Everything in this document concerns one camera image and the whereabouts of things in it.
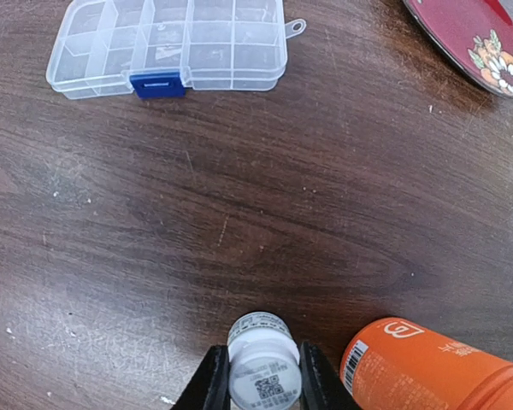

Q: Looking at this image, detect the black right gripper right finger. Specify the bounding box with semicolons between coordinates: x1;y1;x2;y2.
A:
299;342;359;410

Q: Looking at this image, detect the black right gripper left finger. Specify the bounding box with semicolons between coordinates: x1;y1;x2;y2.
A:
171;345;231;410

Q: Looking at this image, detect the small white pill bottle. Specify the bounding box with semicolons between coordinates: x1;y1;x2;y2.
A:
227;312;302;410

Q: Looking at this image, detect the clear plastic pill organizer box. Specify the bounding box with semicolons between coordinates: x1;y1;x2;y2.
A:
46;0;306;100

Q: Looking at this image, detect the orange cylindrical bottle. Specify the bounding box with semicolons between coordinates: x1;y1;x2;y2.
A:
339;317;513;409

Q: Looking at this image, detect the red floral plate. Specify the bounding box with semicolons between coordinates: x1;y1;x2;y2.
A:
404;0;513;99

